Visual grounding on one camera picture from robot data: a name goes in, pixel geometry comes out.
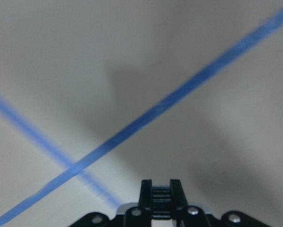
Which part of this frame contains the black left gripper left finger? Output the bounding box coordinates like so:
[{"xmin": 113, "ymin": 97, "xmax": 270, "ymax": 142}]
[{"xmin": 138, "ymin": 180, "xmax": 152, "ymax": 213}]

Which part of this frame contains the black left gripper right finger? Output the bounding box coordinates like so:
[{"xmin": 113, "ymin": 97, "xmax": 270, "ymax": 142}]
[{"xmin": 169, "ymin": 179, "xmax": 188, "ymax": 213}]

